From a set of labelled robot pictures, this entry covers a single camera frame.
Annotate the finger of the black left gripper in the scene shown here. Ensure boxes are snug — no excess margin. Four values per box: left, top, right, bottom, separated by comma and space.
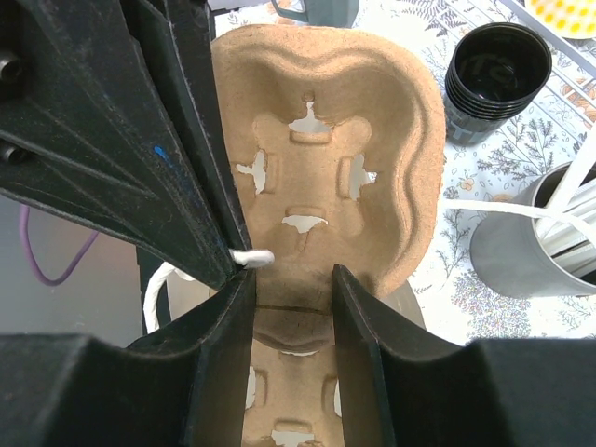
1, 1, 233, 288
123, 1, 251, 250

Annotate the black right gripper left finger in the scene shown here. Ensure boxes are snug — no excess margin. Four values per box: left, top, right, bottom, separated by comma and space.
1, 271, 255, 446

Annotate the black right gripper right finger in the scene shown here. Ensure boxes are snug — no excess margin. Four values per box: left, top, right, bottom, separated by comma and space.
332, 265, 595, 446

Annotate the light blue paper bag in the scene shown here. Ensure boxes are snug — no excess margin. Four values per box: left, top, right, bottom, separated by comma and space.
142, 249, 275, 333

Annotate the brown cardboard cup carrier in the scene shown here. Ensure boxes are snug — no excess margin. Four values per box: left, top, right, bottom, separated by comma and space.
211, 24, 445, 446

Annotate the grey-green ceramic mug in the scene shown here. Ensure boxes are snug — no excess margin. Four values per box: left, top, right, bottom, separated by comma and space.
271, 0, 359, 28

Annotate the grey cylindrical straw holder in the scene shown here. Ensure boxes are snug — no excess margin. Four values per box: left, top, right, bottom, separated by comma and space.
468, 161, 596, 299

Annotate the wrapped white straws bundle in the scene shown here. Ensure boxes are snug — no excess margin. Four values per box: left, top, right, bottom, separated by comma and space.
441, 130, 595, 278

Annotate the stack of black cups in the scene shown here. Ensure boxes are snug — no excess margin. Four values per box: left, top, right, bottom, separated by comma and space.
444, 22, 552, 146

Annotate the yellow polka dot bowl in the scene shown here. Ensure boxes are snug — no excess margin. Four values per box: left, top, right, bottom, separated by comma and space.
523, 0, 596, 40

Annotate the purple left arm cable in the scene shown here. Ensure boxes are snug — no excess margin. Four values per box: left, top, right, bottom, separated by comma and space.
18, 204, 100, 286

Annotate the white wire dish rack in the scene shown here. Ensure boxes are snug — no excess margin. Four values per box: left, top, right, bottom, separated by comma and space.
497, 0, 596, 131

